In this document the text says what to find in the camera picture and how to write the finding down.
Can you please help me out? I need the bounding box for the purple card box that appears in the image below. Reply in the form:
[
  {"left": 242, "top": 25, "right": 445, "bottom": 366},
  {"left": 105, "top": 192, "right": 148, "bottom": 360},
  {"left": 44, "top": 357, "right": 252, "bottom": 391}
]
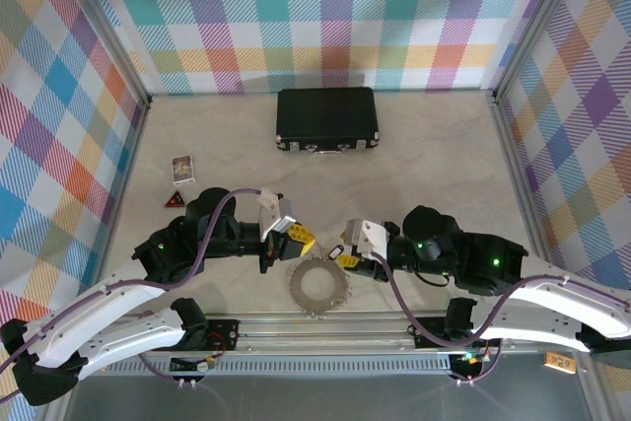
[{"left": 171, "top": 155, "right": 196, "bottom": 186}]

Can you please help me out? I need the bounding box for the small electronics board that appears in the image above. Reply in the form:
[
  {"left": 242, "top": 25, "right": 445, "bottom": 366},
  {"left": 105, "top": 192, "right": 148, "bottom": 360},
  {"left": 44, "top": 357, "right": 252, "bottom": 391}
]
[
  {"left": 170, "top": 354, "right": 219, "bottom": 376},
  {"left": 452, "top": 350, "right": 489, "bottom": 376}
]

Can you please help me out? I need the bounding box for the black briefcase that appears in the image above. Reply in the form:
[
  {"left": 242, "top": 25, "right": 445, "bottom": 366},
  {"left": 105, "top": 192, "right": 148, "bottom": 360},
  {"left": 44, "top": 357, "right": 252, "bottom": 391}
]
[{"left": 274, "top": 87, "right": 381, "bottom": 156}]

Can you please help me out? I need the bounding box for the small wooden tag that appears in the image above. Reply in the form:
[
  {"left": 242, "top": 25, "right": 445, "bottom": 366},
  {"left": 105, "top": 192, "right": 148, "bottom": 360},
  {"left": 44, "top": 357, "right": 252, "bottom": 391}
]
[{"left": 544, "top": 350, "right": 578, "bottom": 373}]

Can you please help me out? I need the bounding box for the grey metal sheet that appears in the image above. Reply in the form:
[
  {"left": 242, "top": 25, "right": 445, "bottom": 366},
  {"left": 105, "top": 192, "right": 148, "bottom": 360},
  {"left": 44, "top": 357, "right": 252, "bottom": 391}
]
[{"left": 46, "top": 371, "right": 605, "bottom": 421}]

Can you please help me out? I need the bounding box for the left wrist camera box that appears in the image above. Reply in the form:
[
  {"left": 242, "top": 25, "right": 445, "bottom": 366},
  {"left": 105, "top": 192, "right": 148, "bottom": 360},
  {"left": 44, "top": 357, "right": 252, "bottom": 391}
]
[{"left": 273, "top": 197, "right": 300, "bottom": 233}]

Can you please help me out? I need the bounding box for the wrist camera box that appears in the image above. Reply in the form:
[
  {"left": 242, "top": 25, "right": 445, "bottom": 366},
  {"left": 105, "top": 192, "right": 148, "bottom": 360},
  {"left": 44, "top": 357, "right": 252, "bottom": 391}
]
[
  {"left": 340, "top": 219, "right": 364, "bottom": 245},
  {"left": 273, "top": 197, "right": 300, "bottom": 233}
]

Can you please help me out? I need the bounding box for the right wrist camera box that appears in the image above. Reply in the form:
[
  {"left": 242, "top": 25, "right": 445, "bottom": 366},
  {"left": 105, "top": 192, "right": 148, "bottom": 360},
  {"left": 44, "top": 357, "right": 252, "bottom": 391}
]
[{"left": 340, "top": 219, "right": 364, "bottom": 245}]

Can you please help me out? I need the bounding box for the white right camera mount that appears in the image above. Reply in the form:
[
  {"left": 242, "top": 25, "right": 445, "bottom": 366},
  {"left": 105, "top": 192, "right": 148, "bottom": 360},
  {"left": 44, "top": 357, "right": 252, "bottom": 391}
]
[{"left": 354, "top": 221, "right": 393, "bottom": 262}]

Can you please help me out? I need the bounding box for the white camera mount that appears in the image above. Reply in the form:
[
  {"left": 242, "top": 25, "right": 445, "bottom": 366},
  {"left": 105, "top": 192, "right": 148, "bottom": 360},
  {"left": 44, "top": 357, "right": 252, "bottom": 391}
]
[
  {"left": 258, "top": 187, "right": 285, "bottom": 243},
  {"left": 354, "top": 221, "right": 393, "bottom": 262}
]

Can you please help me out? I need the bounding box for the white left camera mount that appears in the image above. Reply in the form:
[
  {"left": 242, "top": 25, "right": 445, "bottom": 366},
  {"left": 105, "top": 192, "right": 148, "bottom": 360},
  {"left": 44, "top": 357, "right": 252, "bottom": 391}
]
[{"left": 258, "top": 187, "right": 285, "bottom": 243}]

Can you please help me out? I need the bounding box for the aluminium front rail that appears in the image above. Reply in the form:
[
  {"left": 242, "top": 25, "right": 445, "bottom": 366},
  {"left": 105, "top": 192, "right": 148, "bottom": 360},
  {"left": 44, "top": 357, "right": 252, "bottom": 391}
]
[{"left": 53, "top": 315, "right": 600, "bottom": 358}]

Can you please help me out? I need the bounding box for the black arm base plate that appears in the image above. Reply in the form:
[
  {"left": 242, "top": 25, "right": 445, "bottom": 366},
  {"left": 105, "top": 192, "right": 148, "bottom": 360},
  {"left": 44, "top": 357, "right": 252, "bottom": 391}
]
[
  {"left": 196, "top": 317, "right": 242, "bottom": 353},
  {"left": 411, "top": 316, "right": 494, "bottom": 349}
]

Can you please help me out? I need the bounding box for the aluminium side rail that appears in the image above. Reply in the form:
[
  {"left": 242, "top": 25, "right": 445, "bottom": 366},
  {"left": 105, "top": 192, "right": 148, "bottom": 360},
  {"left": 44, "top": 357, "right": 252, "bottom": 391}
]
[
  {"left": 91, "top": 98, "right": 152, "bottom": 316},
  {"left": 490, "top": 93, "right": 563, "bottom": 316}
]

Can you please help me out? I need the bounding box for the grey slotted cable duct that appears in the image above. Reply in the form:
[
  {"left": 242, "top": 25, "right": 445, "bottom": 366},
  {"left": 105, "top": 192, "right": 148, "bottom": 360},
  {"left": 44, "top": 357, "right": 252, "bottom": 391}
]
[{"left": 105, "top": 359, "right": 455, "bottom": 374}]

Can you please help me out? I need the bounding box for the aluminium frame post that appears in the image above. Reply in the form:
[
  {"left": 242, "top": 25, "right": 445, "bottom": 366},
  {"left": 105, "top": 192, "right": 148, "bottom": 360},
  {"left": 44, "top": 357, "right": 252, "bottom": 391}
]
[
  {"left": 51, "top": 0, "right": 153, "bottom": 109},
  {"left": 490, "top": 0, "right": 593, "bottom": 105}
]

